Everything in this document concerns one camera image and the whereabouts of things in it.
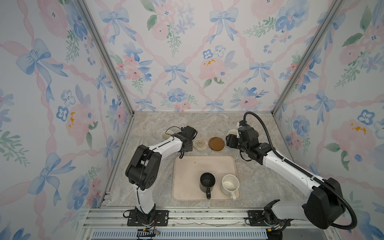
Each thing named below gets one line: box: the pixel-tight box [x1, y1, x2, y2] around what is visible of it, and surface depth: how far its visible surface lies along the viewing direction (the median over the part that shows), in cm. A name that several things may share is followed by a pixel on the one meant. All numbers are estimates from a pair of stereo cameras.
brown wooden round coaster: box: [208, 136, 225, 152], surface depth 105 cm
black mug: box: [199, 172, 216, 200], surface depth 80 cm
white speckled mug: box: [220, 174, 240, 201], surface depth 80 cm
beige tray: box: [172, 155, 241, 201], surface depth 90 cm
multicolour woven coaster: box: [193, 138, 208, 151], surface depth 103 cm
